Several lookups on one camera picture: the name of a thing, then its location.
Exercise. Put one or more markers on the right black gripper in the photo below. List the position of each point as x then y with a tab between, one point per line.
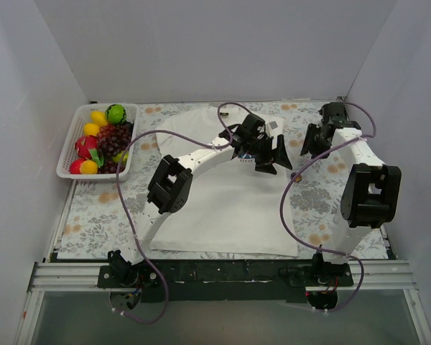
312	138

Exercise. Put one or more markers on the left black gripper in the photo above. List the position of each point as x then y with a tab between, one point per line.
267	150

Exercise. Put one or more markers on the white t-shirt with flower print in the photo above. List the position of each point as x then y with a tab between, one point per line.
231	208

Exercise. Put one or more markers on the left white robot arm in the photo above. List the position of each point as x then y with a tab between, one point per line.
169	188

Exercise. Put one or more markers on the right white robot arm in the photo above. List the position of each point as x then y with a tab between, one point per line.
369	198

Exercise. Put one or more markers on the round blue yellow brooch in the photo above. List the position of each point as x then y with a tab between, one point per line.
296	177

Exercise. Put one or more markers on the yellow green toy fruit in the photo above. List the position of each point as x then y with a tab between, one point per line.
121	157

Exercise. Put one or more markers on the purple toy grape bunch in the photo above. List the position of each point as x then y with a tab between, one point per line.
113	139

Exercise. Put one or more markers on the green toy watermelon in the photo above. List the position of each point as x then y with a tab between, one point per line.
115	114

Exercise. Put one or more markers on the yellow toy lemon upper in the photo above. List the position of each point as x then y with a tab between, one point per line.
99	118

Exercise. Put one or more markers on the yellow toy lemon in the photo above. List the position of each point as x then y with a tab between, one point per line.
91	129
99	118

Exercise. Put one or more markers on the yellow toy lemon lower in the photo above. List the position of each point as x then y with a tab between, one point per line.
91	129

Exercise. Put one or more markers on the red toy dragon fruit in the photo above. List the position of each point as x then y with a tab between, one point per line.
86	147

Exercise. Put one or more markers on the red yellow toy mango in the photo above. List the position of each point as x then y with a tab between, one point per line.
83	167

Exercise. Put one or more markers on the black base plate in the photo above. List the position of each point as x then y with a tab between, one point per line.
217	280

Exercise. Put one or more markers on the aluminium frame rail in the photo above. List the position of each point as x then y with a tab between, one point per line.
83	276

